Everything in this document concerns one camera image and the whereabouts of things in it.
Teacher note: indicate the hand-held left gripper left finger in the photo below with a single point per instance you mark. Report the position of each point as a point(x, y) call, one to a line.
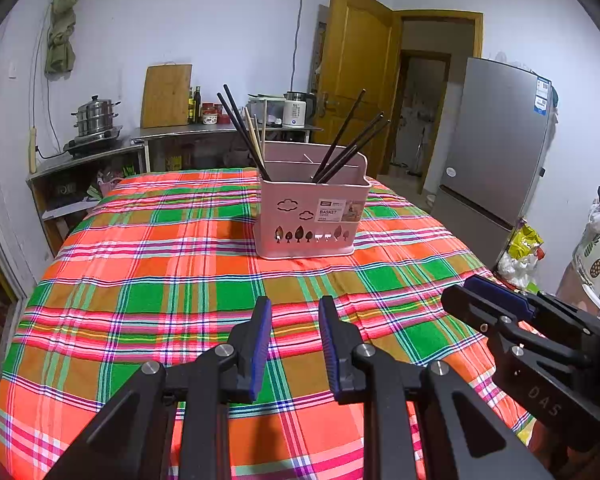
point(260, 345)

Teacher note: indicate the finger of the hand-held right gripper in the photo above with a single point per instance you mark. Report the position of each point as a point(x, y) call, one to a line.
point(500, 295)
point(467, 305)

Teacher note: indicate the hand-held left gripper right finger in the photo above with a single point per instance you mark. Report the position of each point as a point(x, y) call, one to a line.
point(330, 350)

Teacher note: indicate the pink plastic utensil basket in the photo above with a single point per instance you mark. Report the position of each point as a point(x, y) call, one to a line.
point(290, 230)

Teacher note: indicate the slim pale chopstick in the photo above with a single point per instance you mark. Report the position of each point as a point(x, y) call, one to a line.
point(263, 120)

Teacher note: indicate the white plastic bag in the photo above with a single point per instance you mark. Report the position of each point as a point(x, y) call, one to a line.
point(515, 272)

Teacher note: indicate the yellow snack bag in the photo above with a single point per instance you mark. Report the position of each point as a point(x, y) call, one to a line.
point(525, 242)

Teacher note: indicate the pineapple print cloth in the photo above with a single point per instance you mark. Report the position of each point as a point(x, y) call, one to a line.
point(592, 255)

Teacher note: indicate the plaid tablecloth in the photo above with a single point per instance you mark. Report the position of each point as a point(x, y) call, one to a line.
point(155, 285)

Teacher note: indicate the round white fridge magnet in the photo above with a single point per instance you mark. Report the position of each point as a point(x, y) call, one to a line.
point(450, 171)

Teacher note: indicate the grey refrigerator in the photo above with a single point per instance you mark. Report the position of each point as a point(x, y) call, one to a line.
point(495, 150)

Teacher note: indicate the yellow container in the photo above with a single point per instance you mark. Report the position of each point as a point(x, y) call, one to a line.
point(173, 162)

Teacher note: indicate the small pink basket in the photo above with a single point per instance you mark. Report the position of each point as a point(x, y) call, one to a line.
point(109, 182)

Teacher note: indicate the steel kitchen counter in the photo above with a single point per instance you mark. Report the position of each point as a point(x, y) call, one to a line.
point(190, 131)

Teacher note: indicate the white electric kettle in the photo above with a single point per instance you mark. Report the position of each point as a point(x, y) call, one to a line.
point(295, 110)

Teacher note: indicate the dark oil bottle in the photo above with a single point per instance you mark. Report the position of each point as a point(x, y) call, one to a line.
point(197, 105)
point(191, 107)

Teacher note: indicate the black cooktop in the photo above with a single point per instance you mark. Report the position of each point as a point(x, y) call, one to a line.
point(95, 142)

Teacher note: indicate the wooden cutting board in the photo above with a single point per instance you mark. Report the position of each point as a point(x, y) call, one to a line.
point(165, 95)

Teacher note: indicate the low steel side table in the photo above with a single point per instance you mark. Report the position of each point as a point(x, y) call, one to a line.
point(55, 165)

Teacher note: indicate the yellow wooden door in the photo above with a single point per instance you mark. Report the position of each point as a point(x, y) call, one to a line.
point(355, 50)

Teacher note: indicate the steel steamer pot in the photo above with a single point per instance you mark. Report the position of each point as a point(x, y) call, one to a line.
point(95, 115)

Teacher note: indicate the olive hanging cloth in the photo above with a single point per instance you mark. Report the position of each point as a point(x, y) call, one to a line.
point(60, 35)

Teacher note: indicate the white wall switch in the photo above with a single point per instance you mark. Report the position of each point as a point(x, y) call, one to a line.
point(13, 70)

